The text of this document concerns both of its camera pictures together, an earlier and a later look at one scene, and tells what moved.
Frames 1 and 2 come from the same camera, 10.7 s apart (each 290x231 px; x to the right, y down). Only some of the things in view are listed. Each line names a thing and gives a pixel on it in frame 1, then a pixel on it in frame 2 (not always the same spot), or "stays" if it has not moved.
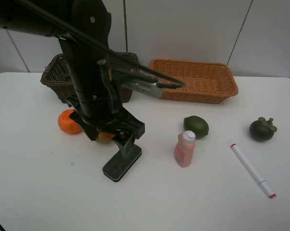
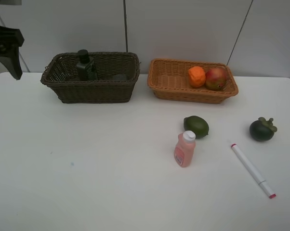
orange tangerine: (66, 124) → (197, 76)
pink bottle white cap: (184, 147) stays
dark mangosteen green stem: (262, 130) stays
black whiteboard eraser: (118, 167) → (120, 77)
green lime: (196, 124) stays
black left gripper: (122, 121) → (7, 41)
